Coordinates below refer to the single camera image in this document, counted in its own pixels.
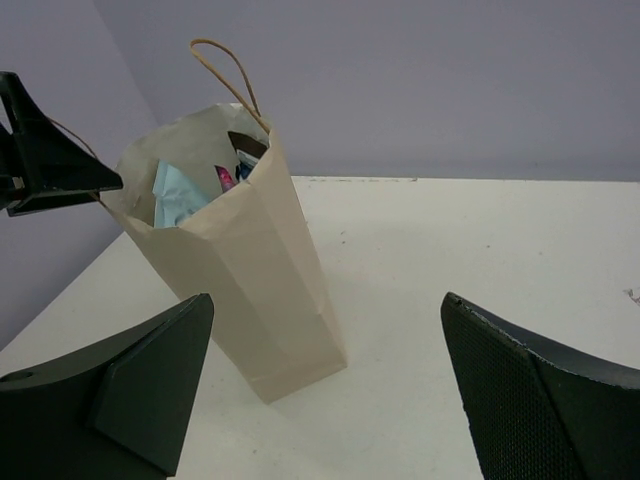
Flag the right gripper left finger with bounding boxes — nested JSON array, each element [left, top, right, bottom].
[[1, 294, 214, 479]]

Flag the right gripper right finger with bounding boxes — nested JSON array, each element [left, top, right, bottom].
[[440, 292, 639, 479]]

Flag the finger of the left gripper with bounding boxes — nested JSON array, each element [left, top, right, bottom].
[[1, 71, 123, 216]]

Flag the beige paper bag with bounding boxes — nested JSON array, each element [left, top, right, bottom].
[[92, 38, 349, 405]]

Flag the purple pink candy bag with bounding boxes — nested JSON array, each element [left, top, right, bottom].
[[215, 165, 236, 193]]

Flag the light blue snack bag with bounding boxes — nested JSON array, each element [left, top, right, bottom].
[[152, 160, 212, 229]]

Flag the brown kettle chips bag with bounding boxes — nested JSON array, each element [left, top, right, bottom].
[[227, 131, 269, 160]]

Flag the blue snack packet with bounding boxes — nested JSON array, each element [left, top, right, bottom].
[[235, 158, 258, 182]]

